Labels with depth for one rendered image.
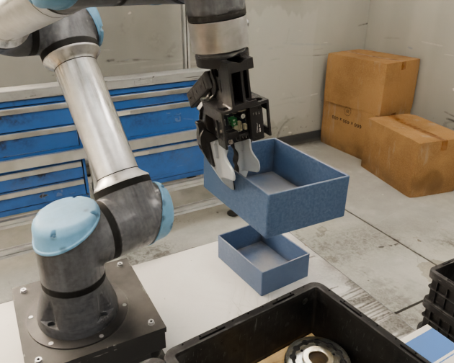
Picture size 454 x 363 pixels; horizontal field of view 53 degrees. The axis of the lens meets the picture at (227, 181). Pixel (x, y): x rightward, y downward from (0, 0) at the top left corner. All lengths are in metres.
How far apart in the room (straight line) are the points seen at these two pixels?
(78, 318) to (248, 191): 0.41
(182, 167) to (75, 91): 1.74
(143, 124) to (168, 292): 1.43
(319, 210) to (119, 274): 0.52
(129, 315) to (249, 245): 0.48
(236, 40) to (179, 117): 1.94
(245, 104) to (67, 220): 0.39
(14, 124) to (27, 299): 1.39
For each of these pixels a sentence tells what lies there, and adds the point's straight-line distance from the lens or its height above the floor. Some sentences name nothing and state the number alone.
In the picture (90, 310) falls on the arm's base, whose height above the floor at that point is 0.85.
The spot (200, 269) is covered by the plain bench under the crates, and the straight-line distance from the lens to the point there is 1.22.
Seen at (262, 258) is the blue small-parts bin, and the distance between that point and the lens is 1.25.
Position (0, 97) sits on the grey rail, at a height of 0.91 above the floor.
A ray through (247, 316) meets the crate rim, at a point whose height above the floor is 0.93.
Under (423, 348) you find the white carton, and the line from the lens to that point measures 0.95.
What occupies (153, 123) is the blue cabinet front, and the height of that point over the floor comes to 0.68.
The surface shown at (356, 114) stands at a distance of 3.87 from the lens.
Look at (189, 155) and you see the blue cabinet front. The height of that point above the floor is 0.46.
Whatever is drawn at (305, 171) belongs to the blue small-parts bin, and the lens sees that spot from 0.79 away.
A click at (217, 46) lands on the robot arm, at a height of 1.33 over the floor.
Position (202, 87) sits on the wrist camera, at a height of 1.26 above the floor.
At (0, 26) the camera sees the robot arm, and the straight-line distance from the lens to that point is 0.82.
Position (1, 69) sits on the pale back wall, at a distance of 3.13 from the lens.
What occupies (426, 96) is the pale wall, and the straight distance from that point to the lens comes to 3.98.
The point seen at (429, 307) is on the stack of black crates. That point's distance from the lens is 1.58.
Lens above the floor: 1.41
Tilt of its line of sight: 25 degrees down
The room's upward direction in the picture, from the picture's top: straight up
